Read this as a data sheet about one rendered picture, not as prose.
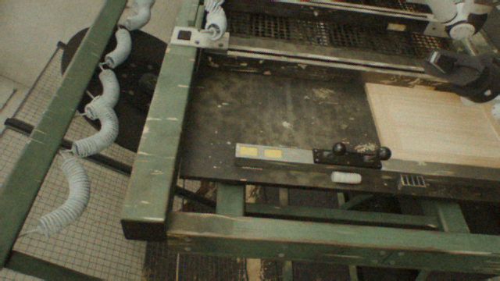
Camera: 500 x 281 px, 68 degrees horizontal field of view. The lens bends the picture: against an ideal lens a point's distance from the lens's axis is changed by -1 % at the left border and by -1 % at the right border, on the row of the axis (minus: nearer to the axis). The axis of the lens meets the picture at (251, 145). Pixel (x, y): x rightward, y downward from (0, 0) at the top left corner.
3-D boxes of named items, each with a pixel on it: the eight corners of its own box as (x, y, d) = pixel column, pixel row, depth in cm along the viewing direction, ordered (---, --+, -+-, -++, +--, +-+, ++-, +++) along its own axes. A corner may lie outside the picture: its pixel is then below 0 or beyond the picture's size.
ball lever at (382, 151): (372, 167, 108) (394, 160, 95) (359, 165, 108) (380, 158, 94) (372, 154, 109) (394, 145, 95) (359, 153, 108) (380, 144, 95)
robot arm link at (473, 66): (466, 99, 70) (494, 112, 77) (492, 50, 67) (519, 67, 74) (412, 81, 80) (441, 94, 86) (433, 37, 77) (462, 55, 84)
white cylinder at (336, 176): (331, 183, 106) (358, 186, 107) (334, 177, 104) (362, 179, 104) (330, 175, 108) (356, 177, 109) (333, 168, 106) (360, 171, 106)
